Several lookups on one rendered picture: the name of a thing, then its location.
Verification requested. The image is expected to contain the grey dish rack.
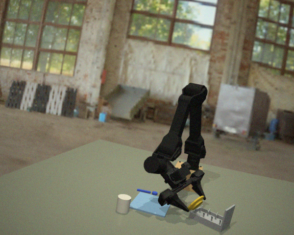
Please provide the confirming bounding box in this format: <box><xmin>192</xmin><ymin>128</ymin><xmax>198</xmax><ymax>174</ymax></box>
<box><xmin>189</xmin><ymin>205</ymin><xmax>235</xmax><ymax>232</ymax></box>

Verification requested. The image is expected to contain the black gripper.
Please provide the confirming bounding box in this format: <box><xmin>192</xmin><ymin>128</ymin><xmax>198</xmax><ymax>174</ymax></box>
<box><xmin>158</xmin><ymin>167</ymin><xmax>206</xmax><ymax>212</ymax></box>

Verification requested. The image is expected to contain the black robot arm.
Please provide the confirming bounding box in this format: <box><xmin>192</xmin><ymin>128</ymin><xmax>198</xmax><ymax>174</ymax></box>
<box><xmin>144</xmin><ymin>83</ymin><xmax>208</xmax><ymax>186</ymax></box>

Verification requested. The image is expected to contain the beige cylinder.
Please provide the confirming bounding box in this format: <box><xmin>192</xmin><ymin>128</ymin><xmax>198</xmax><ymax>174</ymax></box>
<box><xmin>116</xmin><ymin>194</ymin><xmax>131</xmax><ymax>213</ymax></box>

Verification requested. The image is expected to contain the light blue flat slab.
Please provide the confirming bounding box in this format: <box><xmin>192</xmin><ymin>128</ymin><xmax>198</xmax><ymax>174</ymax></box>
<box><xmin>129</xmin><ymin>192</ymin><xmax>170</xmax><ymax>218</ymax></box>

